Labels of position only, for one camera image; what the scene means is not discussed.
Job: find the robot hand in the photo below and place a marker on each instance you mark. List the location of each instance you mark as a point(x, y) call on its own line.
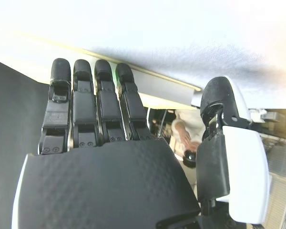
point(109, 186)

